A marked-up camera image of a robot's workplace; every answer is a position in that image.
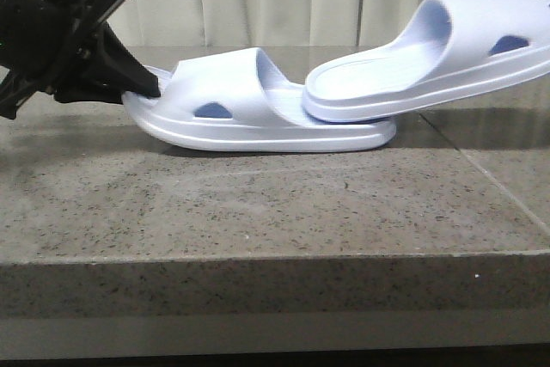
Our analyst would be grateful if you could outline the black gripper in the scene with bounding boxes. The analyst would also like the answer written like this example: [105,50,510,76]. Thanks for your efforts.
[1,0,161,119]

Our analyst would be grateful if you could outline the light blue slipper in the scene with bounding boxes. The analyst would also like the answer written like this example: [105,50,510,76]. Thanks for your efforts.
[122,48,396,153]
[303,0,549,122]

